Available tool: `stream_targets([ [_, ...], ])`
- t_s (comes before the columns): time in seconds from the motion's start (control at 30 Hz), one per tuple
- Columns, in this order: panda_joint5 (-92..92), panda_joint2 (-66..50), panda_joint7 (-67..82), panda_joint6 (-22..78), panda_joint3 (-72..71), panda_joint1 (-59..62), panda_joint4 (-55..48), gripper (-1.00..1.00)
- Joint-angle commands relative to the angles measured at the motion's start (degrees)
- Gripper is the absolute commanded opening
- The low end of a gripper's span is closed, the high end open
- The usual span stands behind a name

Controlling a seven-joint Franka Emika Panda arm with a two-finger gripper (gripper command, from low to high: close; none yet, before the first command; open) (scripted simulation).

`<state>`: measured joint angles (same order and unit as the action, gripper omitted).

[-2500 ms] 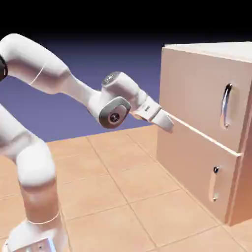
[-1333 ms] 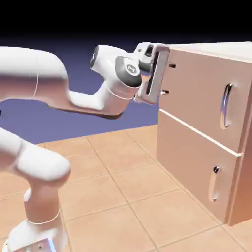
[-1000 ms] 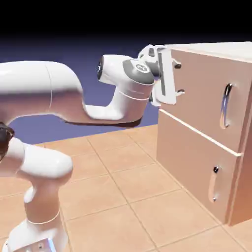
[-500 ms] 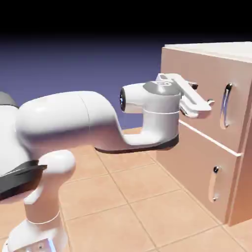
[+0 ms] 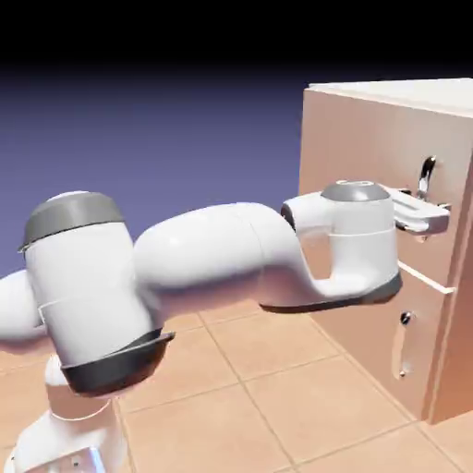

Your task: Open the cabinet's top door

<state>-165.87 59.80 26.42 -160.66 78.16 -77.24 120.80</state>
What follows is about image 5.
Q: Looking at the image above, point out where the light wood cabinet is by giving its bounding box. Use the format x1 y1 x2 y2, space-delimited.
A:
297 78 473 425

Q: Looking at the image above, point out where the pale curved metal handle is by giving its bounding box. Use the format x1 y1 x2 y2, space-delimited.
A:
391 310 415 380

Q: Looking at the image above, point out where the dark curved metal handle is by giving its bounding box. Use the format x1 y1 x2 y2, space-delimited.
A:
416 154 438 244

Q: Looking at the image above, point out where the small light wood door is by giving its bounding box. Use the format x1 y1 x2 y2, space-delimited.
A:
309 261 455 422

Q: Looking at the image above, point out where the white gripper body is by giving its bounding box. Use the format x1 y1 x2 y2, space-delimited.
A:
383 186 453 236

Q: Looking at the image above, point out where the large light wood door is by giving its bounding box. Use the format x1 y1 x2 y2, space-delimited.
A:
297 88 473 295

